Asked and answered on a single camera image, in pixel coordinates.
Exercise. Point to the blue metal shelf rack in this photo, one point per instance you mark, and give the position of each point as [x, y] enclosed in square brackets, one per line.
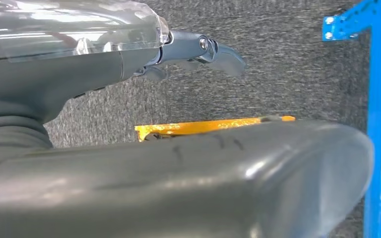
[379, 131]

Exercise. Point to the yellow floor tape square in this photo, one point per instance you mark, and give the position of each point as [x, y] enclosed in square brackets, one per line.
[203, 126]

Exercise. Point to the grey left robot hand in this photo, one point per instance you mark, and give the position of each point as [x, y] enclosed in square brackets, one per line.
[62, 72]

